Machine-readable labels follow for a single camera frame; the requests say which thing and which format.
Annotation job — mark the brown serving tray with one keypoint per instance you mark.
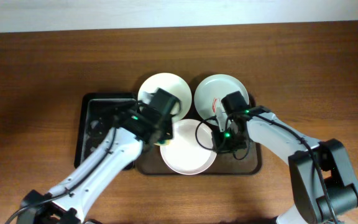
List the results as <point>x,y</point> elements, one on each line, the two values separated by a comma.
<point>241,163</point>

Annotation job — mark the pale green plate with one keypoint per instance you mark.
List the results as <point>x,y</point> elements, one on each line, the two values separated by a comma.
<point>210,92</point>

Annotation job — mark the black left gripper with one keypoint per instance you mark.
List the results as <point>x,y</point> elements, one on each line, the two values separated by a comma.
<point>162,134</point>

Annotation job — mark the cream plate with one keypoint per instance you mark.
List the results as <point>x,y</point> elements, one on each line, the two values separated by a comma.
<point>171,83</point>

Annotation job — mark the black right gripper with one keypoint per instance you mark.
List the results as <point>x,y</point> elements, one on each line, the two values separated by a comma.
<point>224,143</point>

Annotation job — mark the black water basin tray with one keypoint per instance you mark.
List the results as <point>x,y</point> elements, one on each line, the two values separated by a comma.
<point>96,119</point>

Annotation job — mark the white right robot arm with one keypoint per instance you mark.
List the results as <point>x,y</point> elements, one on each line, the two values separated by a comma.
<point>324,184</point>

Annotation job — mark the pink plate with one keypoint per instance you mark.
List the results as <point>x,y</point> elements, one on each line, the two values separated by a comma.
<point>189,152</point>

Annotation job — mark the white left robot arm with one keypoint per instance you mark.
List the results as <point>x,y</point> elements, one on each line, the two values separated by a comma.
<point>70,200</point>

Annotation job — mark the yellow green sponge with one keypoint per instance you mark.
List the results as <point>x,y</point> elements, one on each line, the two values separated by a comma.
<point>163,142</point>

